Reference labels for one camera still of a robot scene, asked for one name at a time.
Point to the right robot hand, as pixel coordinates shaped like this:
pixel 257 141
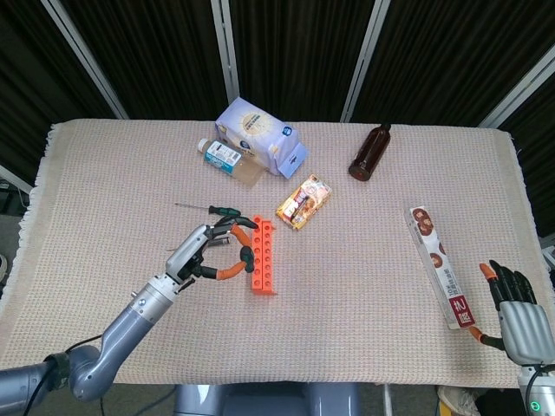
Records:
pixel 526 329

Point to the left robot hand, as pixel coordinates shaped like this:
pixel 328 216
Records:
pixel 188 249

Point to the green black striped screwdriver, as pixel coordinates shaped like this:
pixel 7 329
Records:
pixel 223 211

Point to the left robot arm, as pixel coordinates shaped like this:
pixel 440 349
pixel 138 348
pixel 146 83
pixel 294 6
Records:
pixel 130 316

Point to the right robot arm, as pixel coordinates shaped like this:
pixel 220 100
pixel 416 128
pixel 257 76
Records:
pixel 535 390

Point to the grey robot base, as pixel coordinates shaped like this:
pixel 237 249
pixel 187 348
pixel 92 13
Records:
pixel 260 401

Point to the orange test tube rack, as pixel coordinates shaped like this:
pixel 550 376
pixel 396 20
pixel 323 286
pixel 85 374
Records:
pixel 260 281

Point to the clear bottle with blue label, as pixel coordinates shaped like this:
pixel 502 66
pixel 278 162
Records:
pixel 221 156

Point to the white shoe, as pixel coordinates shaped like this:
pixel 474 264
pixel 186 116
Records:
pixel 455 401

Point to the long white cookie box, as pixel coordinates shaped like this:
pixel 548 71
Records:
pixel 438 268

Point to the yellow curry box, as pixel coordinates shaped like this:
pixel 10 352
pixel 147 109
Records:
pixel 303 201

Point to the lavender soft package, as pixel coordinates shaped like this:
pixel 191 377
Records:
pixel 256 125

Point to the beige woven table cloth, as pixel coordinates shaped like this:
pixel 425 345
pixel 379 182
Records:
pixel 347 303

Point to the dark pleated curtain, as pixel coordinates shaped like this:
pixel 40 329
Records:
pixel 451 52
pixel 299 47
pixel 537 143
pixel 26 65
pixel 152 52

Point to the brown glass bottle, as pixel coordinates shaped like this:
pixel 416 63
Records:
pixel 368 151

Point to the white metal frame post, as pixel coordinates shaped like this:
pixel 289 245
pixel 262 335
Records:
pixel 363 60
pixel 520 94
pixel 15 178
pixel 224 43
pixel 85 60

